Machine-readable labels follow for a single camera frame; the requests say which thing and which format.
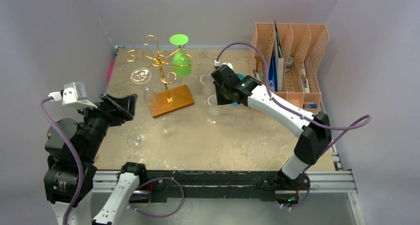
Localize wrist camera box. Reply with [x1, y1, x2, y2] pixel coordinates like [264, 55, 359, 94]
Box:
[213, 61, 234, 72]
[48, 82, 98, 110]

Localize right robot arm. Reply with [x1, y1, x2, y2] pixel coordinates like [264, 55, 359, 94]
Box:
[211, 63, 332, 189]

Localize purple cable loop front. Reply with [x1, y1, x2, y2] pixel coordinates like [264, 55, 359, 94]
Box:
[127, 178, 184, 219]

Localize green plastic goblet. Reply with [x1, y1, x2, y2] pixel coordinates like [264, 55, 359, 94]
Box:
[169, 34, 192, 77]

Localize grey white folder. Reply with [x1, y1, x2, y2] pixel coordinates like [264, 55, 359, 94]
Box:
[274, 21, 284, 92]

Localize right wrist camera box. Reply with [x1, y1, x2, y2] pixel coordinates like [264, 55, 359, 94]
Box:
[213, 61, 234, 72]

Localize blue plastic goblet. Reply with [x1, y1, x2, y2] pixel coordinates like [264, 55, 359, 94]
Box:
[230, 73, 244, 107]

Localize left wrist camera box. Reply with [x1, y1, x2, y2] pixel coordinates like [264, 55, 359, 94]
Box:
[48, 82, 98, 110]

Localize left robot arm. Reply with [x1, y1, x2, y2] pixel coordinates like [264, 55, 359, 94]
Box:
[40, 94, 148, 225]

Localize blue folder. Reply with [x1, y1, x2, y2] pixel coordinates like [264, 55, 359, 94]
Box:
[268, 50, 278, 92]

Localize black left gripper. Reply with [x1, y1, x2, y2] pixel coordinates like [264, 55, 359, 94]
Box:
[77, 91, 136, 160]

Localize gold wine glass rack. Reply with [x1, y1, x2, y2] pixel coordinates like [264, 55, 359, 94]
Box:
[124, 35, 194, 118]

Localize clear glass back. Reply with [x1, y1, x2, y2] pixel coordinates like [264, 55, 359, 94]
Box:
[200, 73, 214, 96]

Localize clear flute wine glass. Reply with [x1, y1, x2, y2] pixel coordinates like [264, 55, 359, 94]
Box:
[130, 67, 159, 111]

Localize clear glass near left arm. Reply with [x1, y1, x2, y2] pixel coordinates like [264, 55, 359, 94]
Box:
[126, 134, 145, 148]

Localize peach file organizer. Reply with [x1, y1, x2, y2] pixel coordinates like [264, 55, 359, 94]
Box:
[247, 23, 329, 114]

